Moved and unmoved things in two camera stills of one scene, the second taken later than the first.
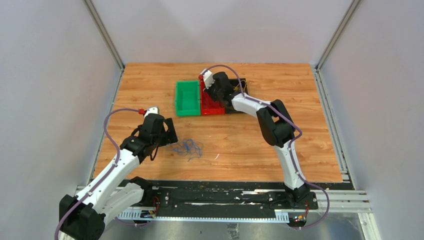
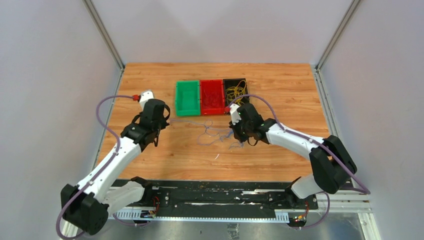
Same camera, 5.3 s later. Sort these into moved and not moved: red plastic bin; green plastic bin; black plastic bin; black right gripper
Moved: black right gripper
Not moved: green plastic bin; black plastic bin; red plastic bin
